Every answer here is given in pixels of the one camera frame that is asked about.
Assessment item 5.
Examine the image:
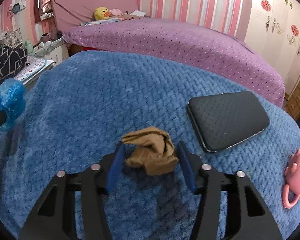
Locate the white dotted mat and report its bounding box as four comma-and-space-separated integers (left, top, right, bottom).
15, 57, 57, 86

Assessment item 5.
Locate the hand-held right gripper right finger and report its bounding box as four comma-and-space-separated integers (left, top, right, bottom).
177, 141, 283, 240

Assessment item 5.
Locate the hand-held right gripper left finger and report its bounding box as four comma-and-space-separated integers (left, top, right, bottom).
18, 142, 127, 240

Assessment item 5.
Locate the blue fleece blanket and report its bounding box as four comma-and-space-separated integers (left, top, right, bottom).
0, 50, 300, 240

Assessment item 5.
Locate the wooden desk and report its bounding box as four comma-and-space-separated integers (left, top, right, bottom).
285, 71, 300, 121

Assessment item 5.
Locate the purple dotted bed cover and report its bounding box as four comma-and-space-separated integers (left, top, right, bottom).
62, 17, 286, 108

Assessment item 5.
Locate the pink metal cup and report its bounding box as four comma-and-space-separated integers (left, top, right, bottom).
282, 148, 300, 209

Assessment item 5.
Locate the pink headboard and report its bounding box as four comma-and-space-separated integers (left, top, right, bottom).
50, 0, 139, 28

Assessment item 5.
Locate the pile of clothes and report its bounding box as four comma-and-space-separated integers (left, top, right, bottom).
80, 8, 151, 26

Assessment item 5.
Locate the pale green bottle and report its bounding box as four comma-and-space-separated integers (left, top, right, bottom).
25, 40, 36, 54

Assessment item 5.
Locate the white wardrobe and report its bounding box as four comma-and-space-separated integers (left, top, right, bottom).
243, 0, 300, 88

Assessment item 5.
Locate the yellow duck plush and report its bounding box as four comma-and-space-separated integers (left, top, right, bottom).
93, 6, 111, 21

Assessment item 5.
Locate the grey cloth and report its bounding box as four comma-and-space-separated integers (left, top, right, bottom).
33, 36, 66, 57

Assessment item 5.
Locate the black patterned bag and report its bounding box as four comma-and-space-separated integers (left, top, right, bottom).
0, 45, 28, 86

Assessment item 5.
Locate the blue plastic bag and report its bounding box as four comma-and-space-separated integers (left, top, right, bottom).
0, 78, 26, 132

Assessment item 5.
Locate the brown paper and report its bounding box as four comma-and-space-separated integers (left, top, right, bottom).
121, 126, 179, 176

